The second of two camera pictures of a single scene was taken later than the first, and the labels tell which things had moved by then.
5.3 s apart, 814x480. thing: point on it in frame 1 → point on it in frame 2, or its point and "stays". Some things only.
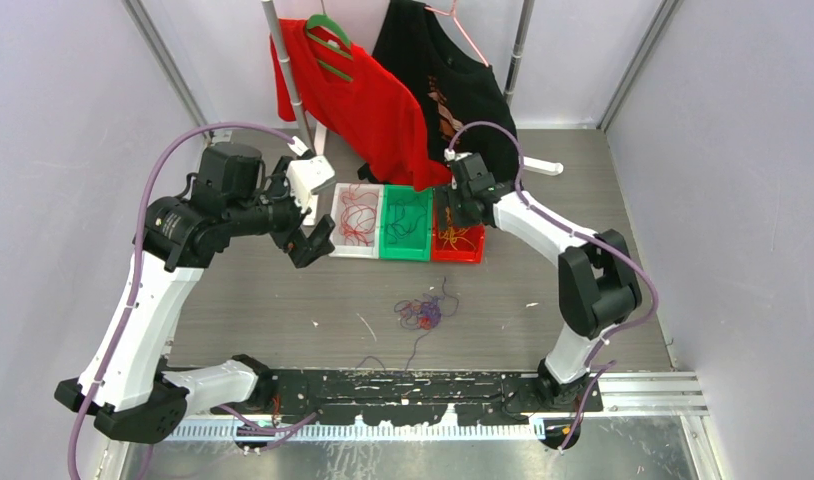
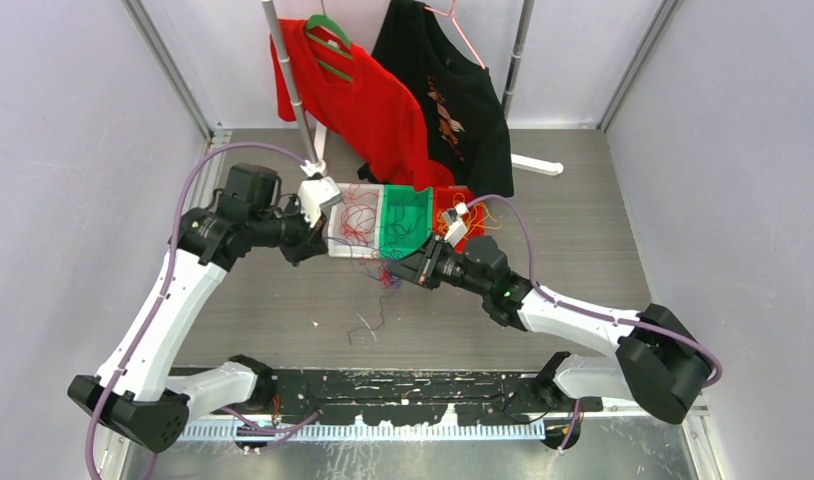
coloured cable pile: [424, 313] → [385, 278]
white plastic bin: [357, 211] stays
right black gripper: [445, 197] → [420, 266]
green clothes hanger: [325, 21] stays
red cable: [358, 216] stays
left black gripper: [303, 249] stays
